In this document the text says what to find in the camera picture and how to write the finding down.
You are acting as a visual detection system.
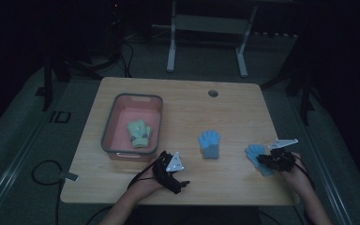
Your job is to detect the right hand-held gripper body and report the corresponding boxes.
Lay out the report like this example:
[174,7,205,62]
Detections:
[267,138,299,173]

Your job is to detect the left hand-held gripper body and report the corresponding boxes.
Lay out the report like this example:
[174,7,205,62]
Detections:
[152,151,185,195]

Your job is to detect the blue knit glove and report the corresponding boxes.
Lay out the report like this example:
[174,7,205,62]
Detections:
[198,129,222,160]
[244,143,277,178]

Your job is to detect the plain green mitten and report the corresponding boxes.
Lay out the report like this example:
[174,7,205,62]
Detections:
[144,125,154,143]

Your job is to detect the green mitten with dots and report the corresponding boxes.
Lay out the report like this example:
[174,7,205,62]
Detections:
[127,119,151,150]

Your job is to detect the pink bin with grey rim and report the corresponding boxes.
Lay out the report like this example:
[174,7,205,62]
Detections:
[100,93,164,163]

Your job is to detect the person's right hand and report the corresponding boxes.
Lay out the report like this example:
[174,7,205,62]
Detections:
[278,152,314,197]

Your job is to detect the person's left hand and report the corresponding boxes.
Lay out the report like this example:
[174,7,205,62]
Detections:
[130,168,167,202]

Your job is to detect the person's dark clothing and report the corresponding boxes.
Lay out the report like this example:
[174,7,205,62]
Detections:
[127,205,263,225]

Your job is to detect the black tripod stand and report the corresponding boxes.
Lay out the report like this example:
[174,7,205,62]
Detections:
[260,31,323,127]

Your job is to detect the grey flat plug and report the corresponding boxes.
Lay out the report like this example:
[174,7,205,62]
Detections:
[59,172,80,183]

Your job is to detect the black equipment stand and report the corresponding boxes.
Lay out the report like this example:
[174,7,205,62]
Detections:
[35,0,129,113]

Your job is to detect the right hand-held gripper cable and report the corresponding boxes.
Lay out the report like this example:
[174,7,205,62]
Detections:
[293,155,317,192]

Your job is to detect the hand-held gripper cable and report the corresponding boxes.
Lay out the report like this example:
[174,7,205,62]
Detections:
[126,156,170,191]
[293,155,317,192]

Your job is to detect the left hand-held gripper cable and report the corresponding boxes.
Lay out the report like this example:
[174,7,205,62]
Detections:
[126,156,170,191]

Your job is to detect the black cable under table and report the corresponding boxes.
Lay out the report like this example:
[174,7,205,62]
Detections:
[83,204,116,225]

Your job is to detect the black cable on carpet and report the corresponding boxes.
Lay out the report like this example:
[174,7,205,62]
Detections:
[118,40,136,79]

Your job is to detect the black floor cable loop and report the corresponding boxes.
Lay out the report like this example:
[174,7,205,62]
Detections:
[31,158,67,225]

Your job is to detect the white desk frame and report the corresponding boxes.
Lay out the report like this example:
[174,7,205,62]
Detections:
[151,0,298,79]

